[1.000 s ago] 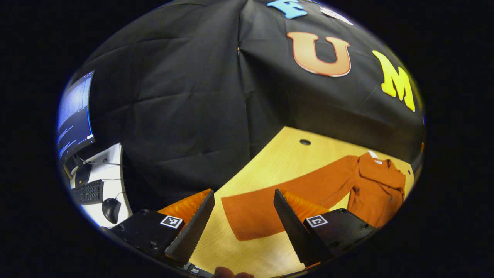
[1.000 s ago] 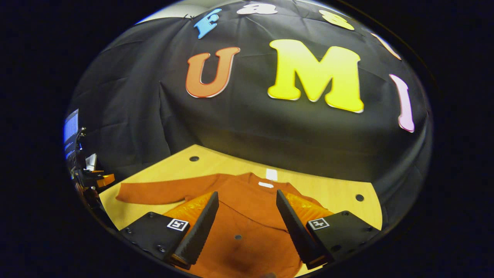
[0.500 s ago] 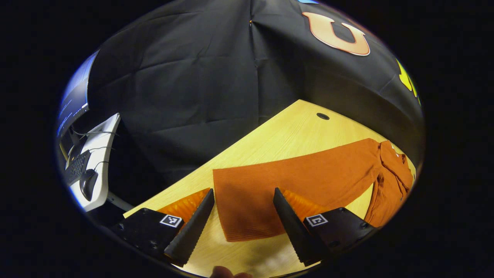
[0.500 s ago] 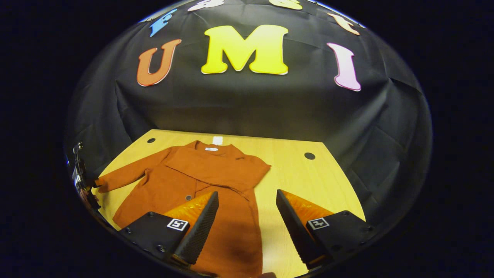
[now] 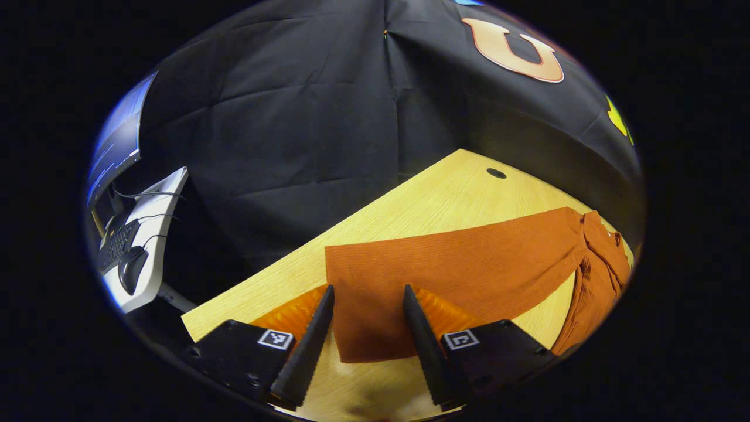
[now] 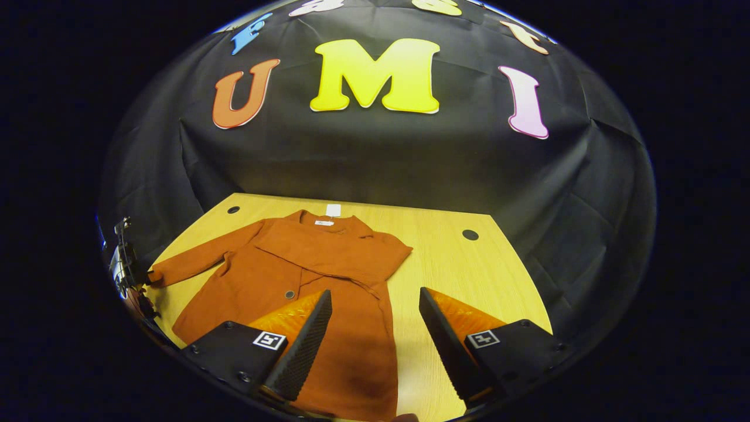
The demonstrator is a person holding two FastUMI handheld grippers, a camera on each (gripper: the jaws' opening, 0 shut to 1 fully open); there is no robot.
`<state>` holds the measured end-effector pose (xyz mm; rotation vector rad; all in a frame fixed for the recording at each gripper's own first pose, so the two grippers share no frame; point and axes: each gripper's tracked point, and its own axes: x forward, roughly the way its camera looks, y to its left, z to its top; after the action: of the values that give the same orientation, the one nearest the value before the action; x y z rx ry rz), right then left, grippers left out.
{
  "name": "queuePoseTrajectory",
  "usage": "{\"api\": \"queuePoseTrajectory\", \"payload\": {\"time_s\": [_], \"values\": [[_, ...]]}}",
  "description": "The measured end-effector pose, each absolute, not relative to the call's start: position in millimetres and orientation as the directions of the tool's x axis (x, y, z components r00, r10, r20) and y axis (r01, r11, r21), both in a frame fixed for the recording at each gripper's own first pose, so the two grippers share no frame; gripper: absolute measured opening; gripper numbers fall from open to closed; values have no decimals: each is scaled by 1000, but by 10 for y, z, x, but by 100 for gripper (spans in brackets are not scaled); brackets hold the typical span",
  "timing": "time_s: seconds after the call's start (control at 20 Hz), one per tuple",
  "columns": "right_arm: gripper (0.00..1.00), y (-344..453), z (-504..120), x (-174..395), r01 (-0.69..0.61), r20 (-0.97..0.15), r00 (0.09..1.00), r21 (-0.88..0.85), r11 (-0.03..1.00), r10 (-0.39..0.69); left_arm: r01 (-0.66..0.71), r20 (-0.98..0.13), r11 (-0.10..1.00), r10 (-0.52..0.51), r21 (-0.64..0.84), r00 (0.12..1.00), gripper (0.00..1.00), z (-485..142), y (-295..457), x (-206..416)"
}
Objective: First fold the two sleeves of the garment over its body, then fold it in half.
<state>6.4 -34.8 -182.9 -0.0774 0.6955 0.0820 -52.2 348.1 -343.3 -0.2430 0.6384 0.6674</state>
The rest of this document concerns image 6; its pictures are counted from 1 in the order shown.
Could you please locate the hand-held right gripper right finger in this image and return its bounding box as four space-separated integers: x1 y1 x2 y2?
418 287 569 410

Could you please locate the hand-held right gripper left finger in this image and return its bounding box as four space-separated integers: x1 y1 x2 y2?
182 289 333 405

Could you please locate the orange button-up garment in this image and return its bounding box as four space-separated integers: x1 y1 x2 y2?
146 204 414 422

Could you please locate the black backdrop cloth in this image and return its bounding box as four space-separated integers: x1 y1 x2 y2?
98 0 657 352

